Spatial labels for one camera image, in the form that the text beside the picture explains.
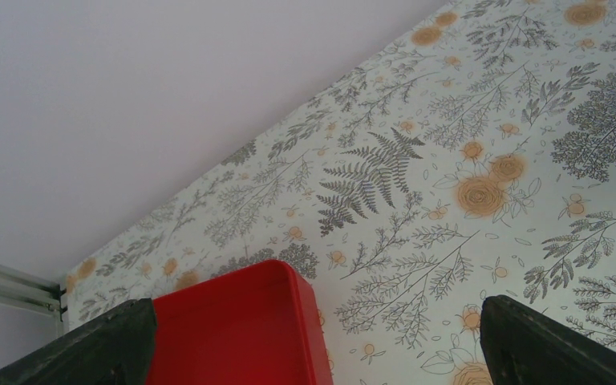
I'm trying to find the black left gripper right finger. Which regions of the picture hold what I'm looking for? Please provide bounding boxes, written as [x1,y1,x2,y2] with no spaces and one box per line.
[480,295,616,385]

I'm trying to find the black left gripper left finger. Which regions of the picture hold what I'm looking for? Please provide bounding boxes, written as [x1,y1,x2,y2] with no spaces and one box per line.
[0,298,157,384]

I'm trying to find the red plastic tray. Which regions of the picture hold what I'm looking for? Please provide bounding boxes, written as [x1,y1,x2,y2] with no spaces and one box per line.
[146,260,333,384]

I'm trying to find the floral table mat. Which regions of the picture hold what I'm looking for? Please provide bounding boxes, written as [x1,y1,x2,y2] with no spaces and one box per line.
[67,1,616,384]

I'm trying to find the aluminium corner post left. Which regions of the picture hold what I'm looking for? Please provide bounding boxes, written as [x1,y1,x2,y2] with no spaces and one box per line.
[0,265,67,318]

